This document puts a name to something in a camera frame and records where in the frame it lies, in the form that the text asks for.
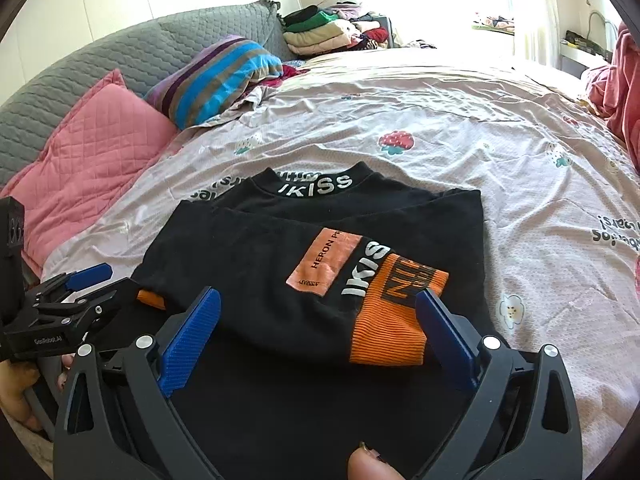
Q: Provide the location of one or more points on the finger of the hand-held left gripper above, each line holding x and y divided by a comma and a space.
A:
112, 300
92, 274

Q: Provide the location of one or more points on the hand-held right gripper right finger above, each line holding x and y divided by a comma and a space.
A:
447, 342

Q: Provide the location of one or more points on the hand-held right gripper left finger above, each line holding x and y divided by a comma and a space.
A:
192, 340

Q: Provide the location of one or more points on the black sweater with orange cuffs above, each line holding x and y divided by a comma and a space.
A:
260, 260

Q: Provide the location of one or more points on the pile of folded clothes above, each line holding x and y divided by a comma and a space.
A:
320, 35

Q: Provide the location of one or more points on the person's left hand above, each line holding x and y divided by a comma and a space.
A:
15, 395

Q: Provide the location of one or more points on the person's right hand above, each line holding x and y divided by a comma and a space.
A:
372, 465

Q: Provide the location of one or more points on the pink quilted pillow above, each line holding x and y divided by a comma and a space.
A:
85, 160

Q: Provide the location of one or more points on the floral pink bedsheet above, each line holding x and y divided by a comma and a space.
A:
450, 135

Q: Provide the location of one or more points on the beige crumpled cloth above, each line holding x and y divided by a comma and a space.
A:
235, 105

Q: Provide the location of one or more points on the striped pillow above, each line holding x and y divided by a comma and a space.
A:
215, 80

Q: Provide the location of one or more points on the grey quilted headboard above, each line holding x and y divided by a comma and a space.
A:
125, 45

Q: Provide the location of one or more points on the pink crumpled blanket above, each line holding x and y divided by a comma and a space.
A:
625, 85

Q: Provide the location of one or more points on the small patterned cloth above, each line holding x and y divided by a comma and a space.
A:
495, 24

